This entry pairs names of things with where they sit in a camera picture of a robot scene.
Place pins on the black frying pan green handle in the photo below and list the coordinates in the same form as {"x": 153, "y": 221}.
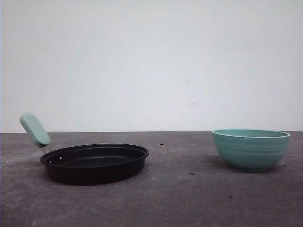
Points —
{"x": 94, "y": 163}

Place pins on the teal ceramic bowl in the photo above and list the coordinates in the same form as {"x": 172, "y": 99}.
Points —
{"x": 251, "y": 150}

